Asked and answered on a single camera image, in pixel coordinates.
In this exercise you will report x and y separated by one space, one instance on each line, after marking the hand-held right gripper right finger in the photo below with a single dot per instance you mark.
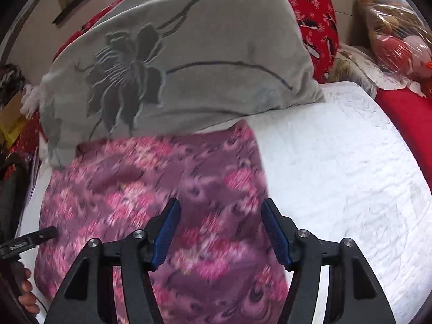
275 233

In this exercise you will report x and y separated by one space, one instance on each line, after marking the yellow box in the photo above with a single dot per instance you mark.
13 128

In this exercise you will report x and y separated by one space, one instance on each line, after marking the pile of mixed clothes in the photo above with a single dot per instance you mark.
10 77

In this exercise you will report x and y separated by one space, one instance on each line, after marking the plain red cloth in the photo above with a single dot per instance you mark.
408 121

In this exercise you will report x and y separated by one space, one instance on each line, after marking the grey floral pillow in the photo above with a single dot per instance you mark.
182 60

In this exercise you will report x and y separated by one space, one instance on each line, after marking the person's left hand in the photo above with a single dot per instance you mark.
28 290

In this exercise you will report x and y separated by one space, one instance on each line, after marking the brown cardboard box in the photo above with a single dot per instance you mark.
8 108

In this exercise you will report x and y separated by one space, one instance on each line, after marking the clear bag of plush toys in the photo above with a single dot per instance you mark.
395 37

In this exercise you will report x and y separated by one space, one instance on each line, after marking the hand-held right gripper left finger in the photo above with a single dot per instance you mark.
165 233

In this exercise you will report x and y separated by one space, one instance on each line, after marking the white quilted bed cover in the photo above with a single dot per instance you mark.
344 175

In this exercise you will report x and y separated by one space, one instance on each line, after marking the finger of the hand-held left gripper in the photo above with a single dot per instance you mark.
33 238

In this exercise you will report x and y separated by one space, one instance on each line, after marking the red patterned quilt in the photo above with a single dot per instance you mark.
314 20

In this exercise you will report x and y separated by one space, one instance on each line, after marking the purple floral shirt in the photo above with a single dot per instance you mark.
162 192

